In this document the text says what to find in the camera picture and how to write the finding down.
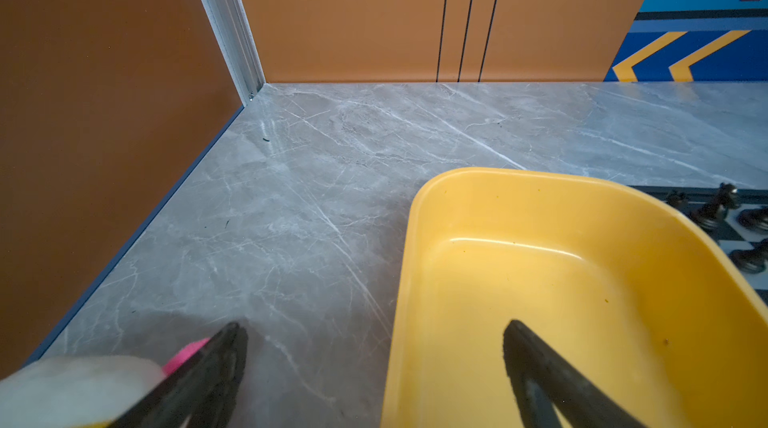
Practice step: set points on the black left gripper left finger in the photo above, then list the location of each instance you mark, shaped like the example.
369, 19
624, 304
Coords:
201, 392

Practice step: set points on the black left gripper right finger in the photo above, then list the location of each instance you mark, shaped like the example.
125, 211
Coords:
546, 386

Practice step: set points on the black chess rook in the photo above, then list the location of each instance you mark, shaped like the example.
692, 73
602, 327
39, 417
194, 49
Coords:
678, 200

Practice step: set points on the pink green plush toy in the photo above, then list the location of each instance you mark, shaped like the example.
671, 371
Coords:
82, 391

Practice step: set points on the yellow plastic tray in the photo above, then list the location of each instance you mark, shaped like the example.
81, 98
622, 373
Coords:
626, 288

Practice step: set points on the black white chessboard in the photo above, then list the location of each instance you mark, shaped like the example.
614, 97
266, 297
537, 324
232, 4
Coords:
741, 233

